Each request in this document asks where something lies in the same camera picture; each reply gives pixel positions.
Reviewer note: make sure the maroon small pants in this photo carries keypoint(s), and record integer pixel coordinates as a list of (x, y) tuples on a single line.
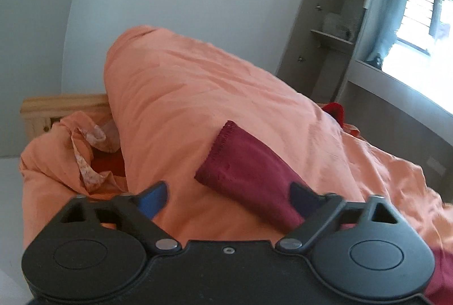
[(244, 167)]

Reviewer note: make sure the wooden headboard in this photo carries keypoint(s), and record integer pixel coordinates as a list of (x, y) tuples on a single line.
[(39, 114)]

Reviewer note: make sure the white folded items on shelf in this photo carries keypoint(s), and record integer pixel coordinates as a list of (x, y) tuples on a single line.
[(338, 25)]

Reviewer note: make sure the grey window bench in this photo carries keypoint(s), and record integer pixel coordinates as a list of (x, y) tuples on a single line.
[(400, 103)]

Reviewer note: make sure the grey-blue curtain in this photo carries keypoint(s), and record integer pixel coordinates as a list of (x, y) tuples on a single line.
[(387, 8)]

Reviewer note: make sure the wall socket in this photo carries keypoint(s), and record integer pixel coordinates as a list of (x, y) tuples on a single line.
[(436, 165)]

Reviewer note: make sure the red cloth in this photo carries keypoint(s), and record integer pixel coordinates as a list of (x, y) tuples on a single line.
[(334, 111)]

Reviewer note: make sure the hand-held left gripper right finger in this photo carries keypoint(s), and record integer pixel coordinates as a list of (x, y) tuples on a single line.
[(301, 201)]

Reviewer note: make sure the window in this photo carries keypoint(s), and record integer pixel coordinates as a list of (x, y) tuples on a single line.
[(424, 29)]

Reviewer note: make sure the floral pillowcase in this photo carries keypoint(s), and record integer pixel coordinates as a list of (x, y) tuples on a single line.
[(87, 153)]

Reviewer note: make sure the orange duvet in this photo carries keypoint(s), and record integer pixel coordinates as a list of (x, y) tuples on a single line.
[(198, 85)]

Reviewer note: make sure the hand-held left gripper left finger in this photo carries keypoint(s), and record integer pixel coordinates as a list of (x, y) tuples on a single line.
[(155, 198)]

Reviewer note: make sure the open grey wardrobe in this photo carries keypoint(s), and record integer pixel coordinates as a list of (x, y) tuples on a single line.
[(329, 25)]

